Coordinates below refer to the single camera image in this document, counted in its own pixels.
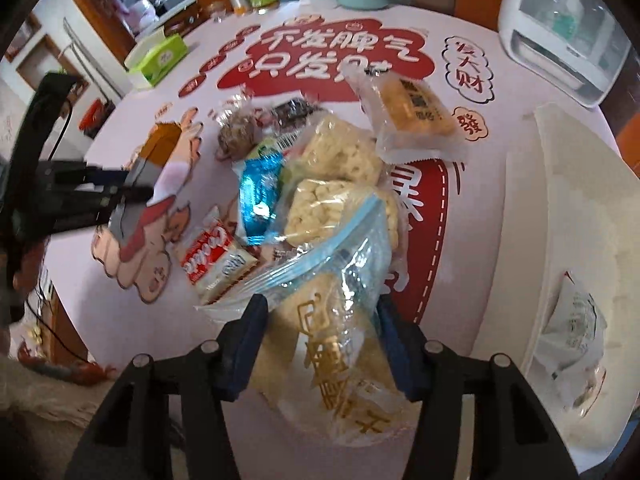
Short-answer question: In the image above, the green yellow snack packet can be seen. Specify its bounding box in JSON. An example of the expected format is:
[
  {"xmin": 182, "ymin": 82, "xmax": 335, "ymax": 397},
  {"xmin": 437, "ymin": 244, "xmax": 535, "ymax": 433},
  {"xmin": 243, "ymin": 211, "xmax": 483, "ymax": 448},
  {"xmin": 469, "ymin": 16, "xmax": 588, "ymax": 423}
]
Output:
[{"xmin": 247, "ymin": 132, "xmax": 298, "ymax": 159}]

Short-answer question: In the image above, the white plastic storage bin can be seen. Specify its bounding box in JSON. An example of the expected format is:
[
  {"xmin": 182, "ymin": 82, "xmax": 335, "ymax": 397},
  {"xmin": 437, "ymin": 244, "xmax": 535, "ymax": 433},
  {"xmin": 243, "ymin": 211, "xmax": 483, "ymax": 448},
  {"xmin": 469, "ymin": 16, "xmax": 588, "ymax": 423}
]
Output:
[{"xmin": 472, "ymin": 102, "xmax": 640, "ymax": 474}]

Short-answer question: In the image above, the white cabinet with clear door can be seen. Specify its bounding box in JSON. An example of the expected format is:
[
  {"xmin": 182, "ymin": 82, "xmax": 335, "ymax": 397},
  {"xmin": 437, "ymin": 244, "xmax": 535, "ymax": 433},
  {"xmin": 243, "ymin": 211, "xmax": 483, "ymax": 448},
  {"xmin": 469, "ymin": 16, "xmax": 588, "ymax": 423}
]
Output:
[{"xmin": 498, "ymin": 0, "xmax": 631, "ymax": 108}]

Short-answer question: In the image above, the puffed rice cake packet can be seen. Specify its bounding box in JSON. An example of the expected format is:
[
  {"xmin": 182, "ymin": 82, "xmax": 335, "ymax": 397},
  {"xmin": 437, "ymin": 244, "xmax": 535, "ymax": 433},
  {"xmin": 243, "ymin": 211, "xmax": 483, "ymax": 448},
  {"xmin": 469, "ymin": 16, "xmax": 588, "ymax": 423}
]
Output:
[{"xmin": 277, "ymin": 113, "xmax": 400, "ymax": 250}]

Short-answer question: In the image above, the green tissue box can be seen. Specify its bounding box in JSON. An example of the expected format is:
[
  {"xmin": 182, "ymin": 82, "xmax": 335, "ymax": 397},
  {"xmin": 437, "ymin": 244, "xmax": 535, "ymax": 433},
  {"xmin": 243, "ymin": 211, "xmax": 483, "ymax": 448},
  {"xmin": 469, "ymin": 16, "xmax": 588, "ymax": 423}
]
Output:
[{"xmin": 125, "ymin": 28, "xmax": 189, "ymax": 90}]

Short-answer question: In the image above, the blue foil snack packet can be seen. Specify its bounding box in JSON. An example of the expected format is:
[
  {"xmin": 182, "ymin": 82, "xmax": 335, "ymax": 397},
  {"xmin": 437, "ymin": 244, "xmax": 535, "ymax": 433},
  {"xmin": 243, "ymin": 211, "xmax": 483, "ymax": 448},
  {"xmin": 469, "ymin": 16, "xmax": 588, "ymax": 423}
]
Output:
[{"xmin": 238, "ymin": 153, "xmax": 283, "ymax": 246}]

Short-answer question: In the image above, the large zip bag yellow snack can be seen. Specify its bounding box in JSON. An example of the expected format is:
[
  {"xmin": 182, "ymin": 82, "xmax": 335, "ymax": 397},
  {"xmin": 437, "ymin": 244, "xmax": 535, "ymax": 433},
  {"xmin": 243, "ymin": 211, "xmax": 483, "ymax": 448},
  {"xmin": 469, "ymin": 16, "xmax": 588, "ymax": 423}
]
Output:
[{"xmin": 200, "ymin": 193, "xmax": 419, "ymax": 448}]

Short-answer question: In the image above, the red nut snack packet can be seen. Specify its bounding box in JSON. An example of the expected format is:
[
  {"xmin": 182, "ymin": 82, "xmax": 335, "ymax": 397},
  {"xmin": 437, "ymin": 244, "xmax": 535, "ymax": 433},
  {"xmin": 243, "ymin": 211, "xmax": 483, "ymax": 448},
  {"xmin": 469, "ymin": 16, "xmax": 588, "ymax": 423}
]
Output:
[{"xmin": 534, "ymin": 271, "xmax": 608, "ymax": 414}]

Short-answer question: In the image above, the orange crab noodle snack packet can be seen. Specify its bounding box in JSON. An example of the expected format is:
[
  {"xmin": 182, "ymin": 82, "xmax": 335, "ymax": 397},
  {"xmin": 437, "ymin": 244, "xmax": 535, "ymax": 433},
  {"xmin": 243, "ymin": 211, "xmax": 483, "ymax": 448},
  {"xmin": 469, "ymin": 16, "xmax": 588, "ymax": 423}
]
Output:
[{"xmin": 341, "ymin": 65, "xmax": 466, "ymax": 165}]

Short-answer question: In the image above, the dark round snack packet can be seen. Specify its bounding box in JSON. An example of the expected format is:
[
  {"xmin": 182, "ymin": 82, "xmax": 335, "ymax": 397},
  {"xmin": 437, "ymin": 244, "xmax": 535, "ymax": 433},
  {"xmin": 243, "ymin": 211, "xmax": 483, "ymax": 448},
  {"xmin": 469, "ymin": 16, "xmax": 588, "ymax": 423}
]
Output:
[{"xmin": 216, "ymin": 110, "xmax": 258, "ymax": 162}]

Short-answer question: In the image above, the red white cookie packet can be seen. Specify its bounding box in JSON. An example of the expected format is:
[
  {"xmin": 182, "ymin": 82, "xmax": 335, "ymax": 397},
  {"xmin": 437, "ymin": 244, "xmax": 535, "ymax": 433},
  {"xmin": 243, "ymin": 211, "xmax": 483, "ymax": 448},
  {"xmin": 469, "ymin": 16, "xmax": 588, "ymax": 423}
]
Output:
[{"xmin": 175, "ymin": 205, "xmax": 258, "ymax": 304}]

